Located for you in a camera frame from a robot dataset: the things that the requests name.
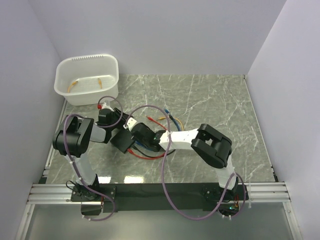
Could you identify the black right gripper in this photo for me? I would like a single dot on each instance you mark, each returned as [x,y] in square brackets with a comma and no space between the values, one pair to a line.
[135,138]

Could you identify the white plastic tub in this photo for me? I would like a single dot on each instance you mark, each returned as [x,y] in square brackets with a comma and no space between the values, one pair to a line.
[83,80]

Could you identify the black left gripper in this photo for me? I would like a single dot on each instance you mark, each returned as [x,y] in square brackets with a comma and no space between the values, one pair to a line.
[125,117]

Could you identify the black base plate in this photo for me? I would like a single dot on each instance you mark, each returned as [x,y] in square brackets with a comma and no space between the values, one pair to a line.
[151,196]

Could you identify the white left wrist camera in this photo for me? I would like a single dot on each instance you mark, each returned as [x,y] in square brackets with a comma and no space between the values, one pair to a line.
[104,105]

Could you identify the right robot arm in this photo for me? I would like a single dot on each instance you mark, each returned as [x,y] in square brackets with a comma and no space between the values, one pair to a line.
[211,145]

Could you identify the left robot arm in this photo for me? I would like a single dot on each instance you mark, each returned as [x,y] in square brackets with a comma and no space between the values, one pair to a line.
[74,135]

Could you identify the black network switch box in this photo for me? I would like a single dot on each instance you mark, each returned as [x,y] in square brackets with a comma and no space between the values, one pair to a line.
[123,140]

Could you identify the aluminium rail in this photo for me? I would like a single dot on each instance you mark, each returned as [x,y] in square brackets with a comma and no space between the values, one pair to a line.
[254,192]

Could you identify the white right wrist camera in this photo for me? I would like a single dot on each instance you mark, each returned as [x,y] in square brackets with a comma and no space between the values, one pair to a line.
[131,123]

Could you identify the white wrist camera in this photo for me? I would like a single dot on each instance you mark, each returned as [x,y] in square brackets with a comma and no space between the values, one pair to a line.
[131,123]
[104,105]

